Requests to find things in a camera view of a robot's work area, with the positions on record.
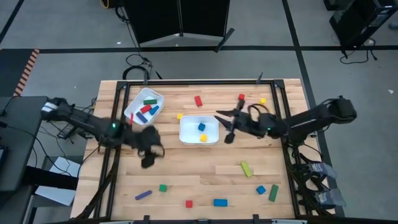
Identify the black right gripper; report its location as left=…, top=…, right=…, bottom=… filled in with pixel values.
left=215, top=100, right=262, bottom=144

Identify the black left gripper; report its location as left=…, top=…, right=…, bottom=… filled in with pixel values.
left=135, top=124, right=166, bottom=170

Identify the white plastic bin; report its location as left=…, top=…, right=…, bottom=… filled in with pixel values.
left=178, top=115, right=220, bottom=146
left=123, top=87, right=165, bottom=126

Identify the lime long block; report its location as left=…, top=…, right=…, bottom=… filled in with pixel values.
left=241, top=160, right=254, bottom=179

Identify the white paper sheet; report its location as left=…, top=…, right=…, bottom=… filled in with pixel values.
left=34, top=156, right=81, bottom=207

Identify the black folding screen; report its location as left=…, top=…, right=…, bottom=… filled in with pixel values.
left=123, top=0, right=236, bottom=53

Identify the black desk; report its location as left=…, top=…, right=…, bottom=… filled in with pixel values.
left=0, top=95, right=49, bottom=192

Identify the black equipment cart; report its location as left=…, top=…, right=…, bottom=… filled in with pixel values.
left=323, top=0, right=398, bottom=50

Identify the black table frame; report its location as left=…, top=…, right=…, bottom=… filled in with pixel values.
left=93, top=79, right=301, bottom=220

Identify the coiled black floor cable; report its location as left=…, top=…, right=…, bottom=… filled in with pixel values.
left=122, top=53, right=155, bottom=81

